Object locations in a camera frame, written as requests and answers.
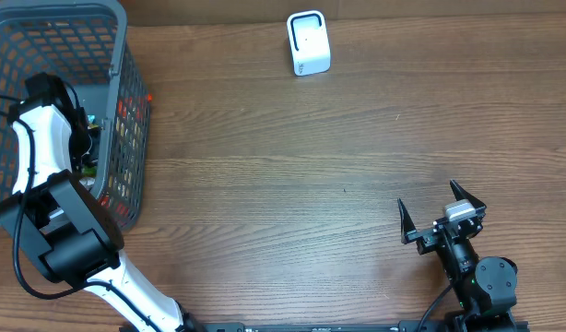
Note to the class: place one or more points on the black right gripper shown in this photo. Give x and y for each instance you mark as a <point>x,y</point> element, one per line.
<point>426,237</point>

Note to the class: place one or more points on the green tea carton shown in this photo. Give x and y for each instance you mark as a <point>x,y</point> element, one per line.
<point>89,171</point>

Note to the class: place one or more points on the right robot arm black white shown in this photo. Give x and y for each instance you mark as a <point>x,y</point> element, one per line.
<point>481,294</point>

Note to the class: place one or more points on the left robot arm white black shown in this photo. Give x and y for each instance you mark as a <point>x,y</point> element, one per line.
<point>63,240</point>

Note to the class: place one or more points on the white barcode scanner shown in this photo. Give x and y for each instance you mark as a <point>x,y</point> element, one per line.
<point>309,43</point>

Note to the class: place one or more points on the grey plastic mesh basket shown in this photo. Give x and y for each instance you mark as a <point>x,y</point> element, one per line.
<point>85,44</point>

